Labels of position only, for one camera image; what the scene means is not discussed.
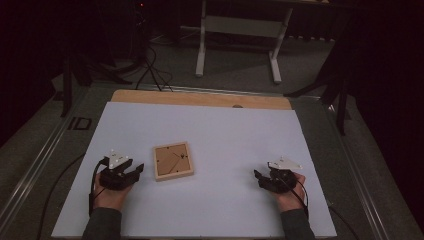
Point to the white metal desk frame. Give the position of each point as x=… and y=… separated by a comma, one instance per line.
x=241, y=26

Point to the white table mat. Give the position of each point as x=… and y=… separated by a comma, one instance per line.
x=216, y=140

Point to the black rectangular floor plate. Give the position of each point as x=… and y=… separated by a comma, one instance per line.
x=80, y=123

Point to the metal floor rail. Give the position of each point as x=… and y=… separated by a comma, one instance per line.
x=33, y=166
x=360, y=173

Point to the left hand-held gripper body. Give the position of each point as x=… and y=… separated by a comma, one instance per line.
x=115, y=178

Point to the person's left hand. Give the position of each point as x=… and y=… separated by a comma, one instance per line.
x=110, y=199

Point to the person's right hand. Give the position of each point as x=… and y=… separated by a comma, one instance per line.
x=290, y=200

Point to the black metal stand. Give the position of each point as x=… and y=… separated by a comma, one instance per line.
x=341, y=100
x=67, y=86

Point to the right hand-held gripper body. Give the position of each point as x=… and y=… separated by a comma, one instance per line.
x=281, y=181

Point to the square wooden puzzle box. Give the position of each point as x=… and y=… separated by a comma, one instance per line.
x=172, y=161

